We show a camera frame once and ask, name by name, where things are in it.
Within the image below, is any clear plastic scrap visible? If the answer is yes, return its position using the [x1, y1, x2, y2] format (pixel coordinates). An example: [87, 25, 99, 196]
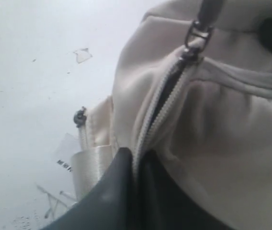
[73, 48, 93, 64]

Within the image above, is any white brand hang tag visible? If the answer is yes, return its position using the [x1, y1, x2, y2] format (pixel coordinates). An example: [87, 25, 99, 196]
[53, 133, 81, 172]

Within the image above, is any beige fabric duffel bag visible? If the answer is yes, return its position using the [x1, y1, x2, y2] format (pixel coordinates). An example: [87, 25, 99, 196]
[72, 0, 272, 230]

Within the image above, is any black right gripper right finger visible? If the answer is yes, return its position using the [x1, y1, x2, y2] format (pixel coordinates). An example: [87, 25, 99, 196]
[136, 150, 213, 230]

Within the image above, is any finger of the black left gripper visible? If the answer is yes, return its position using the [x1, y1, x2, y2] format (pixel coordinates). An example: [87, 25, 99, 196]
[197, 0, 225, 26]

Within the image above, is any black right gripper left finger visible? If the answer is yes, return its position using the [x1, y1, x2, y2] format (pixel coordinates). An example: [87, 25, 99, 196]
[45, 148, 135, 230]

